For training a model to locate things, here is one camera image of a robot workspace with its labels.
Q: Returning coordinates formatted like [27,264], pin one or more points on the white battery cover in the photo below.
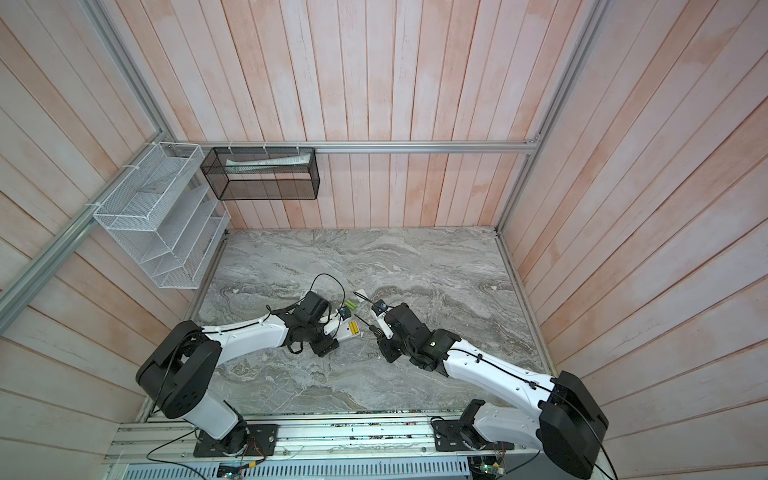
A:
[360,294]

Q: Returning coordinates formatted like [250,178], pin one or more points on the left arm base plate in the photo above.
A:
[249,439]

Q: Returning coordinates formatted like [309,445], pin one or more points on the green circuit board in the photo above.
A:
[231,472]

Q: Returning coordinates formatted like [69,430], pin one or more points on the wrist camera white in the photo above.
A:
[332,324]
[380,309]

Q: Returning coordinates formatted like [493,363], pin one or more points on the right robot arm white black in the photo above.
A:
[555,415]

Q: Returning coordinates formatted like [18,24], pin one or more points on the black mesh wall basket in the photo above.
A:
[235,187]

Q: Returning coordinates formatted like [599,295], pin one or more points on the white air conditioner remote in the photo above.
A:
[348,329]

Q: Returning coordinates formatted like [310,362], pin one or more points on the white mesh wall shelf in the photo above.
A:
[167,224]

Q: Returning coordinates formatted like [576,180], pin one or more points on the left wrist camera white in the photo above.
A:
[332,324]

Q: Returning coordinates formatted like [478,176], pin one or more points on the white paper in basket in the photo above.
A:
[281,165]

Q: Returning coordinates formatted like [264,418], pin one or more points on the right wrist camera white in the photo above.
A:
[380,309]

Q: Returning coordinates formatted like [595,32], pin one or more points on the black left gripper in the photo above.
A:
[325,346]

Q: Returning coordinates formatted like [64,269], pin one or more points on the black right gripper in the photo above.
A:
[389,353]

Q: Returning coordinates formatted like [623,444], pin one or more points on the aluminium mounting rail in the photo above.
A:
[299,437]

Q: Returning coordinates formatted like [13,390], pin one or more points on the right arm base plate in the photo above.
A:
[456,435]

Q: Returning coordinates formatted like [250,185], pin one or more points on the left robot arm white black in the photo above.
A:
[177,375]

